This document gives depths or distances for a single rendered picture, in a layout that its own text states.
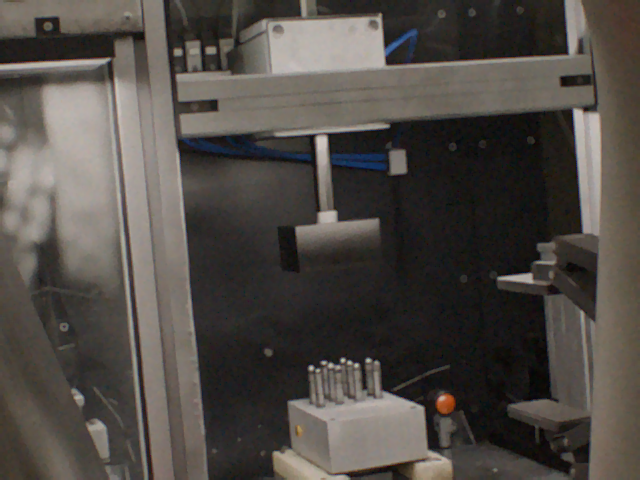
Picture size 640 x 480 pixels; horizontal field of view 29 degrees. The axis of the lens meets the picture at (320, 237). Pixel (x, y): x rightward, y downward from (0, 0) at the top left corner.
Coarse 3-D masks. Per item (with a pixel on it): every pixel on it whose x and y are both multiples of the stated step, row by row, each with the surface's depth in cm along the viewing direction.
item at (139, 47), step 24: (144, 48) 95; (144, 72) 95; (144, 96) 95; (144, 120) 95; (144, 144) 95; (168, 312) 96; (168, 336) 96; (168, 360) 96; (168, 384) 96; (168, 408) 96
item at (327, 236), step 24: (312, 144) 121; (312, 168) 121; (336, 216) 122; (288, 240) 120; (312, 240) 118; (336, 240) 119; (360, 240) 120; (288, 264) 121; (312, 264) 118; (336, 264) 119; (360, 264) 120
